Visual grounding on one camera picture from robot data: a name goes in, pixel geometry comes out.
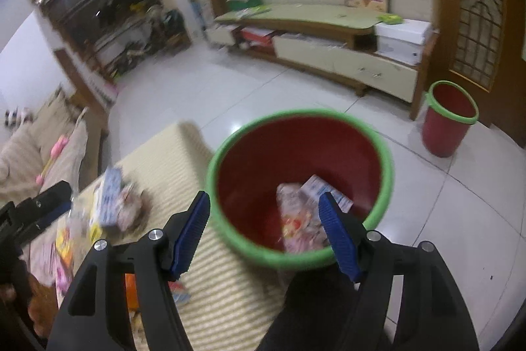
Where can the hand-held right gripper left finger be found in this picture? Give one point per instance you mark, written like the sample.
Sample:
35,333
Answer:
190,238

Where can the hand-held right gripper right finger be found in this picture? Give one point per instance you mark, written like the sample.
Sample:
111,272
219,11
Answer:
339,238

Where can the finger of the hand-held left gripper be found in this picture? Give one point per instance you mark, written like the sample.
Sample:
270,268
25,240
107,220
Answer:
57,190
37,225

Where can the floral wrapper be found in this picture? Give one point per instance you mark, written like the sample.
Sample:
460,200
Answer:
300,227

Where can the white printed paper box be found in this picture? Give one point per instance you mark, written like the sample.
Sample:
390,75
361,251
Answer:
316,186

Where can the red bin with green rim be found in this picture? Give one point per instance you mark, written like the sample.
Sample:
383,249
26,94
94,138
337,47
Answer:
263,170
444,133

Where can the yellow packet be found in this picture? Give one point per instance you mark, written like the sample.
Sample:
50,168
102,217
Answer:
64,243

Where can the pink toy wand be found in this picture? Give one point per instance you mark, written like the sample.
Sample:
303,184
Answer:
57,147

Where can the striped beige sofa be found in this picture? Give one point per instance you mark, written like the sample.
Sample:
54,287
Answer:
24,153

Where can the blue and white carton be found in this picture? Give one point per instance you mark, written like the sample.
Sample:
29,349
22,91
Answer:
109,194

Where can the small colourful wrapper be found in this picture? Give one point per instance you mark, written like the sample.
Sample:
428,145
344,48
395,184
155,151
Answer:
181,292

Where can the crumpled printed wrapper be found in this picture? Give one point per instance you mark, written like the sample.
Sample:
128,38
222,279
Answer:
132,211

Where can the checkered tablecloth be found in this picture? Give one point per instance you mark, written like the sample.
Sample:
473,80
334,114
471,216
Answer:
230,293

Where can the white plush toy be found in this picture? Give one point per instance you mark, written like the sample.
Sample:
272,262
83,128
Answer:
18,116

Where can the white cardboard box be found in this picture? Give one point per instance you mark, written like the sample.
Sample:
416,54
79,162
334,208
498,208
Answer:
400,42

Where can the open cream drawer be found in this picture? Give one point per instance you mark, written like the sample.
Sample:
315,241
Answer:
220,35

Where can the red flat box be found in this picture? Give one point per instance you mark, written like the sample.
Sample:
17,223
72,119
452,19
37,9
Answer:
257,37

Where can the wooden television stand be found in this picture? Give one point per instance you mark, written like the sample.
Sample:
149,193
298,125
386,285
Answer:
312,20

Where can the small green packet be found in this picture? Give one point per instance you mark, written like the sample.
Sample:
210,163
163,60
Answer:
390,19

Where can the green papers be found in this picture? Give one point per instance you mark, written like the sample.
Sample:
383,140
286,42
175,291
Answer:
257,10

